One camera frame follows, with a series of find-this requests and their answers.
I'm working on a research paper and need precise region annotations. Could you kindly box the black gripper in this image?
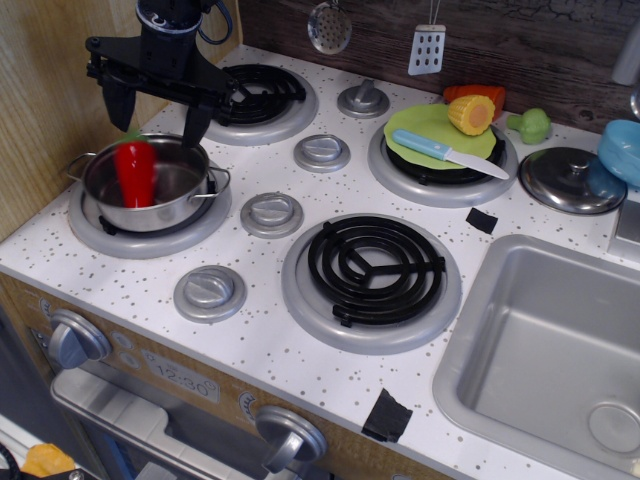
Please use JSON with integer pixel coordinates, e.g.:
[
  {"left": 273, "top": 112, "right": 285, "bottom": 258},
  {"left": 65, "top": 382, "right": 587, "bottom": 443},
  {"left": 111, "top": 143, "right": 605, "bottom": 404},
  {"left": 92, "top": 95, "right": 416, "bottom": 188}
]
[{"left": 85, "top": 25, "right": 239, "bottom": 148}]

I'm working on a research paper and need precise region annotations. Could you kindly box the red toy pepper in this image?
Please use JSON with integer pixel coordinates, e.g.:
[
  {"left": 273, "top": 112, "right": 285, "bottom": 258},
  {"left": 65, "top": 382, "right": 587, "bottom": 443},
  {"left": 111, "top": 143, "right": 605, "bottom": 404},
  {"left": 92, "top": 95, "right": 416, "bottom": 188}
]
[{"left": 114, "top": 134, "right": 157, "bottom": 208}]

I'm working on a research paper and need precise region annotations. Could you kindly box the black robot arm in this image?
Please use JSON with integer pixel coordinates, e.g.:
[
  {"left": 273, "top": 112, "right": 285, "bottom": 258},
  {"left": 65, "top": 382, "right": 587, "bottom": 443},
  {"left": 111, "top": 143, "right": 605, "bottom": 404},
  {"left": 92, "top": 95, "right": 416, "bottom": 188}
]
[{"left": 85, "top": 1, "right": 239, "bottom": 148}]

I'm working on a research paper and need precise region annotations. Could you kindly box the small steel pot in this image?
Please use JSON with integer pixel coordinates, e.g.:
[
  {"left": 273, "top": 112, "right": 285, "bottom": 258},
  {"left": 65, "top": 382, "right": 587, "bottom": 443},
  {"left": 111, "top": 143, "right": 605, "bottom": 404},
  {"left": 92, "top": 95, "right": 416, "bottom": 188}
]
[{"left": 66, "top": 133, "right": 231, "bottom": 234}]

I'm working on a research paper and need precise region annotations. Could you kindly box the back left black burner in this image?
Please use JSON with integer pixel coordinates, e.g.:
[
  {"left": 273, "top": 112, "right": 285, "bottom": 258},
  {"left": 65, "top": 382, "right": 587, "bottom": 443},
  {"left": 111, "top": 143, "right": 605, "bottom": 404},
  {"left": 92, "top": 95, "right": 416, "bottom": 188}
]
[{"left": 204, "top": 64, "right": 319, "bottom": 146}]

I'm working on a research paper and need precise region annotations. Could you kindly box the grey knob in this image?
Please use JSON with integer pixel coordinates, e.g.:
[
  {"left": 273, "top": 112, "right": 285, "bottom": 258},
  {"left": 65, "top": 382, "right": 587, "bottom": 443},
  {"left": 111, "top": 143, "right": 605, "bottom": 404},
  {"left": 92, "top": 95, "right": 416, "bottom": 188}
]
[
  {"left": 337, "top": 79, "right": 390, "bottom": 119},
  {"left": 293, "top": 134, "right": 351, "bottom": 173},
  {"left": 240, "top": 192, "right": 304, "bottom": 239},
  {"left": 173, "top": 265, "right": 247, "bottom": 324}
]

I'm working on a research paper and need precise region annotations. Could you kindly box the grey knob middle upper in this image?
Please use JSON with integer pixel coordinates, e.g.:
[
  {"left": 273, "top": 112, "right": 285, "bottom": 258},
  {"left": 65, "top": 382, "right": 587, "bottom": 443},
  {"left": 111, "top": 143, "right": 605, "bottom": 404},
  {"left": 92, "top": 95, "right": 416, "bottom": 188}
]
[{"left": 293, "top": 134, "right": 351, "bottom": 173}]

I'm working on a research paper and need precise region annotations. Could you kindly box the grey knob front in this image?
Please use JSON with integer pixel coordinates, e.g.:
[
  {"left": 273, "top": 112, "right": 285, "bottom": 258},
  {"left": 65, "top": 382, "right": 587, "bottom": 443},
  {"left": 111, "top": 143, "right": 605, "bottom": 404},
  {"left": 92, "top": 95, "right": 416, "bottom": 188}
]
[{"left": 173, "top": 265, "right": 247, "bottom": 324}]

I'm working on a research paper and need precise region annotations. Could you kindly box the grey knob back centre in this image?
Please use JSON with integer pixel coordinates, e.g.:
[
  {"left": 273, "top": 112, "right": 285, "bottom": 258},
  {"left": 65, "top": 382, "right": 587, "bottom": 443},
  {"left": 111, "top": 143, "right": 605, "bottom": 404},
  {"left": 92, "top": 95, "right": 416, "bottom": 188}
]
[{"left": 337, "top": 79, "right": 390, "bottom": 119}]

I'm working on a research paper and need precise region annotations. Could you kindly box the silver oven dial left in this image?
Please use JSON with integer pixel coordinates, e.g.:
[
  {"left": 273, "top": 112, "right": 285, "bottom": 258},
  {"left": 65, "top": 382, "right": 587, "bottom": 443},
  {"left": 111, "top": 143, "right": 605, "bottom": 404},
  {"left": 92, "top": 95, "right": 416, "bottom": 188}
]
[{"left": 48, "top": 309, "right": 112, "bottom": 369}]

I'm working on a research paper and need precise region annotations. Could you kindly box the silver oven dial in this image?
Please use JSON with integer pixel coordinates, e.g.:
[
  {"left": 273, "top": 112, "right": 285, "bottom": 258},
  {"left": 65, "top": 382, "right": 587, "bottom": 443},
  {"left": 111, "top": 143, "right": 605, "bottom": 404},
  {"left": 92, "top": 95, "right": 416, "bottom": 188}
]
[
  {"left": 48, "top": 309, "right": 112, "bottom": 369},
  {"left": 255, "top": 405, "right": 328, "bottom": 474}
]

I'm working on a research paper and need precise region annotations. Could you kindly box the hanging steel spatula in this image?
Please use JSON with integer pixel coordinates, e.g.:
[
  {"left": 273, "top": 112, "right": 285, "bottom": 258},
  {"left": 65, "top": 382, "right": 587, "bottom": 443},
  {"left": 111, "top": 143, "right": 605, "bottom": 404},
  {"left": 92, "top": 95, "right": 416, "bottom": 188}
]
[{"left": 408, "top": 1, "right": 447, "bottom": 76}]

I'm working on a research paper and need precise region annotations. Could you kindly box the green plate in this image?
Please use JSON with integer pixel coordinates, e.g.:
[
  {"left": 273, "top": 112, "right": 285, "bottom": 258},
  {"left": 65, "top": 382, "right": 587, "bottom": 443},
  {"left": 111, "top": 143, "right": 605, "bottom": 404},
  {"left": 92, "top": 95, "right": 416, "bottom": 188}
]
[{"left": 384, "top": 104, "right": 497, "bottom": 170}]

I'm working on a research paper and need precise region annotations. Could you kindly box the front right black burner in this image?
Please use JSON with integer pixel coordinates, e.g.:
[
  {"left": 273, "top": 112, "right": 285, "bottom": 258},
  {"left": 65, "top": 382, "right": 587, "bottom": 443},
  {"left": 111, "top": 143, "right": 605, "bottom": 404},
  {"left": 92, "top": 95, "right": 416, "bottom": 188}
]
[{"left": 281, "top": 214, "right": 462, "bottom": 355}]

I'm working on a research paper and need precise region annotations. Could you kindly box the yellow toy corn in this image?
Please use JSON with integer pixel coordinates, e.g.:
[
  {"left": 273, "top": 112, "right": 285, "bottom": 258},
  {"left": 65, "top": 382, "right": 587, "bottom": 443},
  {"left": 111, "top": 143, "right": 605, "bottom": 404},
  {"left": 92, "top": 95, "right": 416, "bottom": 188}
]
[{"left": 448, "top": 95, "right": 495, "bottom": 136}]

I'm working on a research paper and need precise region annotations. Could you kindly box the black tape piece right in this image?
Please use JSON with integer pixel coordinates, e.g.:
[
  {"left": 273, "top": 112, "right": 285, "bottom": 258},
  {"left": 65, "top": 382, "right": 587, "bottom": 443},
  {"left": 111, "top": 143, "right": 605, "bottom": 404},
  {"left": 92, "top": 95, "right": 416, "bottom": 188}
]
[{"left": 465, "top": 207, "right": 498, "bottom": 235}]

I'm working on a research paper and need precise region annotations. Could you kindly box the black tape piece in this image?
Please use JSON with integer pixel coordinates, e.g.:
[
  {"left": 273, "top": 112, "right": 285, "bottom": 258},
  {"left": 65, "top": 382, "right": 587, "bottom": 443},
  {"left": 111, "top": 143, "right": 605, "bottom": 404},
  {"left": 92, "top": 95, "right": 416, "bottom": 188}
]
[
  {"left": 361, "top": 388, "right": 413, "bottom": 443},
  {"left": 465, "top": 207, "right": 498, "bottom": 235}
]

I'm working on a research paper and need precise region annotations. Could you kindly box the orange toy carrot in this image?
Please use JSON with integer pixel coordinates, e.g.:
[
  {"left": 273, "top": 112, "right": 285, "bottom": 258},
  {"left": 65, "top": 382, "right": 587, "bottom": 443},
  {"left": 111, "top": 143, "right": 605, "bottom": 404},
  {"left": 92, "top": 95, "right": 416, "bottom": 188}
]
[{"left": 443, "top": 84, "right": 506, "bottom": 110}]

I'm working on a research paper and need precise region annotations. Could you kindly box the silver oven dial right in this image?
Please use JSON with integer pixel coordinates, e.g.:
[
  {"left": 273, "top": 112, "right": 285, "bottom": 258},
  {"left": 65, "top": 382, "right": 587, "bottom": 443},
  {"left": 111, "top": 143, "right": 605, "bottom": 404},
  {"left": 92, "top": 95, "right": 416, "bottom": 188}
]
[{"left": 255, "top": 405, "right": 328, "bottom": 474}]

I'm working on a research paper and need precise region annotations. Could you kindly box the yellow object bottom left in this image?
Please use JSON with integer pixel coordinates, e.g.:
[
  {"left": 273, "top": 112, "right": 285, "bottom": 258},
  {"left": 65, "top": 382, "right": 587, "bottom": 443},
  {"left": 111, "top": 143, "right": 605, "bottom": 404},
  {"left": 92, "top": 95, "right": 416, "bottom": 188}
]
[{"left": 20, "top": 443, "right": 76, "bottom": 478}]

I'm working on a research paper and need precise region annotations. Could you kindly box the green toy broccoli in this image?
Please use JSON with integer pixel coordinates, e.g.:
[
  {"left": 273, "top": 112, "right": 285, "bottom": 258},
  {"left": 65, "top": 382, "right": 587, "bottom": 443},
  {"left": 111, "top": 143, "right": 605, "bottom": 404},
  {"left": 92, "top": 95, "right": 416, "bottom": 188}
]
[{"left": 506, "top": 108, "right": 551, "bottom": 145}]

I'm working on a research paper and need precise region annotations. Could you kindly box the black tape piece front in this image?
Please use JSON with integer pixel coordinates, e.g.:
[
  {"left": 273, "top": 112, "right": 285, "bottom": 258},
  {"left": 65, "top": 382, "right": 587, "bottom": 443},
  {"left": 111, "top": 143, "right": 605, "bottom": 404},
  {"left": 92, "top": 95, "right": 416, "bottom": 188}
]
[{"left": 361, "top": 388, "right": 413, "bottom": 443}]

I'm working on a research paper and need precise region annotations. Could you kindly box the steel pot lid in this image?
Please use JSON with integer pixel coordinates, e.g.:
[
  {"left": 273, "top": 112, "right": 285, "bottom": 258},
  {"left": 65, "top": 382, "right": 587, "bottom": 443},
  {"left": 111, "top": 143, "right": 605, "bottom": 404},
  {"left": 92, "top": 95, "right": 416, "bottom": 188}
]
[{"left": 518, "top": 147, "right": 627, "bottom": 215}]

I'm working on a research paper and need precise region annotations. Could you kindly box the silver sink basin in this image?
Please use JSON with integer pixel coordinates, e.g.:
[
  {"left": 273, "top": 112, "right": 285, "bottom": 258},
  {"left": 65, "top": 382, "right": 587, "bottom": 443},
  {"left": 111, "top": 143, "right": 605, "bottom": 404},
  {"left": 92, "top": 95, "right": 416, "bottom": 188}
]
[{"left": 433, "top": 235, "right": 639, "bottom": 479}]

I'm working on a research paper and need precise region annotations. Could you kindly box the blue bowl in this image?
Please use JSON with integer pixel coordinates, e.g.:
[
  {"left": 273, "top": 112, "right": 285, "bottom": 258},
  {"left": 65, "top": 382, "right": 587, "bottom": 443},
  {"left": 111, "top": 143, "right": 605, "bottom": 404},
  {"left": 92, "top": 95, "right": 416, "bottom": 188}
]
[{"left": 597, "top": 120, "right": 640, "bottom": 187}]

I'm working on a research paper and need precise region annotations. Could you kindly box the silver faucet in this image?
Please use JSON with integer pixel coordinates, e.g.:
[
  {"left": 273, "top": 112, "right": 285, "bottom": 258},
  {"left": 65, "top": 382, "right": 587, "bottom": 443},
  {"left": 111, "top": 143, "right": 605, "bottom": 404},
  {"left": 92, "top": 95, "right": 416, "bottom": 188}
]
[{"left": 611, "top": 31, "right": 639, "bottom": 118}]

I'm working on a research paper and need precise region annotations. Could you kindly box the front left burner ring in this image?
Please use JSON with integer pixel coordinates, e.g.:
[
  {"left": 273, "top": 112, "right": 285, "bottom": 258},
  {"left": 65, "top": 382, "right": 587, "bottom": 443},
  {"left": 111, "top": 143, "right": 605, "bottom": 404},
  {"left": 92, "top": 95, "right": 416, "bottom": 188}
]
[{"left": 67, "top": 162, "right": 234, "bottom": 260}]

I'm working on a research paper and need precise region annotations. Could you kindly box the blue handled toy knife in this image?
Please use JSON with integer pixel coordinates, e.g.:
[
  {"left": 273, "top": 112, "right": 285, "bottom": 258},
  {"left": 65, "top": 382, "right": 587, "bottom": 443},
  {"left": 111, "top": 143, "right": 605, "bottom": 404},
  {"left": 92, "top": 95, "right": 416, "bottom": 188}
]
[{"left": 392, "top": 129, "right": 510, "bottom": 180}]

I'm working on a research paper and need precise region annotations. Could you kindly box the silver oven door handle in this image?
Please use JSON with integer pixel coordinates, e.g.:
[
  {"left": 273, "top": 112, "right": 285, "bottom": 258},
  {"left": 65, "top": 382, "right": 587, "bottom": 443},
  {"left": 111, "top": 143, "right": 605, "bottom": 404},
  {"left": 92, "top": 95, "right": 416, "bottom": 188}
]
[{"left": 51, "top": 369, "right": 272, "bottom": 479}]

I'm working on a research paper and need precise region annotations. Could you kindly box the black cable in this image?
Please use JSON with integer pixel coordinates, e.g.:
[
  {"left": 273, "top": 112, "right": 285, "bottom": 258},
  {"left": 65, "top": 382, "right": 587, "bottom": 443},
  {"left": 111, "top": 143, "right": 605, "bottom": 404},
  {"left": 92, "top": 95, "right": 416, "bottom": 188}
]
[{"left": 0, "top": 439, "right": 24, "bottom": 480}]

